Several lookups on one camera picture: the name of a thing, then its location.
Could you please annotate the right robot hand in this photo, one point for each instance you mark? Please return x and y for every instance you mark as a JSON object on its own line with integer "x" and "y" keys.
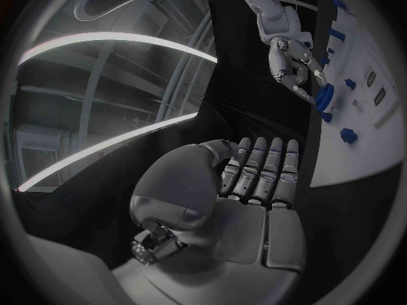
{"x": 286, "y": 63}

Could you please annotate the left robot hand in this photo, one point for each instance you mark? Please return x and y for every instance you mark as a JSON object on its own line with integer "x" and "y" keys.
{"x": 222, "y": 233}

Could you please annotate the blue gear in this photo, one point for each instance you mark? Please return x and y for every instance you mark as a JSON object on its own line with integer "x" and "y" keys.
{"x": 326, "y": 98}

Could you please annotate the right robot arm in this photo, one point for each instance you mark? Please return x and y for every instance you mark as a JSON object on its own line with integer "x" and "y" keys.
{"x": 270, "y": 7}

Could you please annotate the white task board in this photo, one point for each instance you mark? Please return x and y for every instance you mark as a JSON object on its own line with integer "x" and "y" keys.
{"x": 353, "y": 162}

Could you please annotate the blue plug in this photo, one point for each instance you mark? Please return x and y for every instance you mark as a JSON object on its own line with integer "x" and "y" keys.
{"x": 348, "y": 135}
{"x": 327, "y": 117}
{"x": 324, "y": 60}

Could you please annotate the small blue peg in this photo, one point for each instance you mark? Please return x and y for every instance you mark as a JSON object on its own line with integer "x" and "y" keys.
{"x": 330, "y": 50}

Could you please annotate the blue long cylinder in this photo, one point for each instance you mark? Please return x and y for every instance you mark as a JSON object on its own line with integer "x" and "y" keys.
{"x": 337, "y": 34}

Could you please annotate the blue block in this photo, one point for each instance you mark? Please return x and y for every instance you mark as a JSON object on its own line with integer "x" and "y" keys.
{"x": 340, "y": 3}

